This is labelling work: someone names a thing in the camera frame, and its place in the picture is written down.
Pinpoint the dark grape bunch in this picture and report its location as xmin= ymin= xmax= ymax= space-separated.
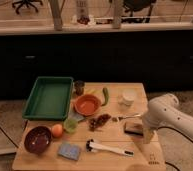
xmin=89 ymin=114 xmax=111 ymax=131

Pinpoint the dark metal can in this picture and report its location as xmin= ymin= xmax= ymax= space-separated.
xmin=74 ymin=80 xmax=85 ymax=96

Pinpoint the green cucumber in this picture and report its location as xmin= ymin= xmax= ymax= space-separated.
xmin=102 ymin=87 xmax=109 ymax=106

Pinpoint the black whiteboard eraser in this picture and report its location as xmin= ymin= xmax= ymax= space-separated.
xmin=124 ymin=122 xmax=143 ymax=136

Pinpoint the orange fruit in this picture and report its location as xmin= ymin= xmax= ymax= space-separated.
xmin=51 ymin=124 xmax=63 ymax=138

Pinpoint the red bowl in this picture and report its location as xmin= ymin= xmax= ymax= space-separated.
xmin=74 ymin=94 xmax=101 ymax=116

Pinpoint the yellow banana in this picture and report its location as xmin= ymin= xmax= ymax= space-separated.
xmin=85 ymin=89 xmax=97 ymax=95

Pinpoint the white cup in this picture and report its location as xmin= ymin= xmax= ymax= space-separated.
xmin=120 ymin=89 xmax=137 ymax=107

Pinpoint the blue sponge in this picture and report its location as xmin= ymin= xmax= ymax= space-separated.
xmin=58 ymin=143 xmax=81 ymax=161

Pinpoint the black office chair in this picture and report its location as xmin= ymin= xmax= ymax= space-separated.
xmin=12 ymin=0 xmax=43 ymax=14

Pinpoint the dark maroon bowl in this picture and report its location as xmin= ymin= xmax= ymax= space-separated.
xmin=24 ymin=126 xmax=52 ymax=155

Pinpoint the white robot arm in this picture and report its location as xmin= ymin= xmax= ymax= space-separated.
xmin=142 ymin=94 xmax=193 ymax=140

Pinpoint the black floor cable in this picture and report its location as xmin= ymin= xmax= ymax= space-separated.
xmin=156 ymin=125 xmax=193 ymax=151

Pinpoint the green plastic tray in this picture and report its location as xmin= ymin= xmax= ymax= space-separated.
xmin=23 ymin=76 xmax=73 ymax=121

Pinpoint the small green cup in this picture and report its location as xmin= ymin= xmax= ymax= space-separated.
xmin=63 ymin=118 xmax=78 ymax=133

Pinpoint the white black brush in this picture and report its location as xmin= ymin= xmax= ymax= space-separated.
xmin=86 ymin=139 xmax=134 ymax=157

